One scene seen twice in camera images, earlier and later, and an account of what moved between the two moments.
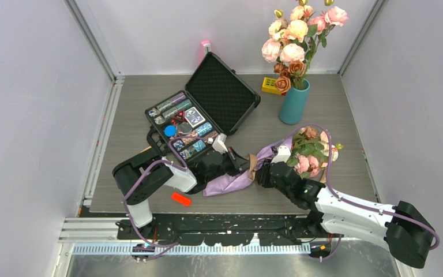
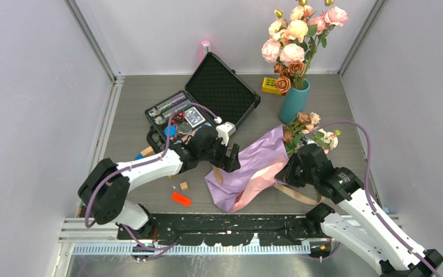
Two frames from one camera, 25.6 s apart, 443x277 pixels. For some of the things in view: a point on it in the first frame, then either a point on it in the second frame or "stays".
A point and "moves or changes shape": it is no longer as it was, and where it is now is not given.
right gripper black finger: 263,175 to 296,171
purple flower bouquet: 310,150 moves or changes shape
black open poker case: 215,101 stays
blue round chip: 169,130 stays
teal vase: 293,105 stays
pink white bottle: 206,47 stays
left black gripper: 240,163 to 228,164
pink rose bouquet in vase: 292,42 stays
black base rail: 214,229 stays
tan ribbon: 252,165 moves or changes shape
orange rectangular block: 180,199 stays
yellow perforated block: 268,85 stays
